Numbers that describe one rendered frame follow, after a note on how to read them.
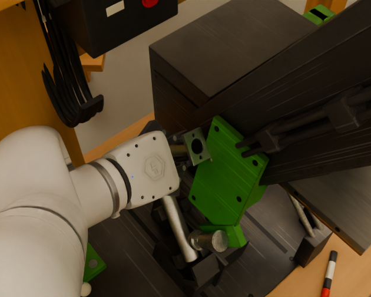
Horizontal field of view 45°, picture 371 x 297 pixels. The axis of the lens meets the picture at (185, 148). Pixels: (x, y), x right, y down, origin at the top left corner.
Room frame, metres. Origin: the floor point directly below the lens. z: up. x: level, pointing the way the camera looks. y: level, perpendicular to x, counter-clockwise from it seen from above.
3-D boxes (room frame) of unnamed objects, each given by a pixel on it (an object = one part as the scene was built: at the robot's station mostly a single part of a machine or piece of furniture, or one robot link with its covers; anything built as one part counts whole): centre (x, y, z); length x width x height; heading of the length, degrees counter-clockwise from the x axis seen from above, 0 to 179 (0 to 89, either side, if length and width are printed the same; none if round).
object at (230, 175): (0.43, -0.09, 1.17); 0.13 x 0.12 x 0.20; 130
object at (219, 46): (0.70, -0.10, 1.07); 0.30 x 0.18 x 0.34; 130
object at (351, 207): (0.50, -0.23, 1.11); 0.39 x 0.16 x 0.03; 40
